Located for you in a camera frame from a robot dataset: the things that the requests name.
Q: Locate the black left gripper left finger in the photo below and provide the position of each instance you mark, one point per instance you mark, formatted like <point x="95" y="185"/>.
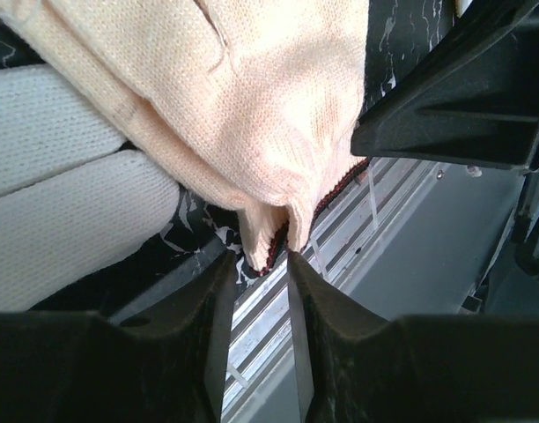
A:
<point x="165" y="364"/>

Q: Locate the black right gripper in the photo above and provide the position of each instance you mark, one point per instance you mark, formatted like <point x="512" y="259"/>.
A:
<point x="474" y="100"/>

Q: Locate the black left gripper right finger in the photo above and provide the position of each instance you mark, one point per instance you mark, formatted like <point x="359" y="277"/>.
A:
<point x="424" y="368"/>

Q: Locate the cream glove red cuff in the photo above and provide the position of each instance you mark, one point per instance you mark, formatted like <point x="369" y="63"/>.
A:
<point x="250" y="104"/>

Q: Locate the white glove orange cuff left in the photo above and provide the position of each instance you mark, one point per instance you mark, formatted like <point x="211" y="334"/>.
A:
<point x="73" y="199"/>

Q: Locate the aluminium front rail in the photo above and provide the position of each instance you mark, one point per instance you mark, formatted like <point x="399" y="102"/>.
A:
<point x="275" y="323"/>

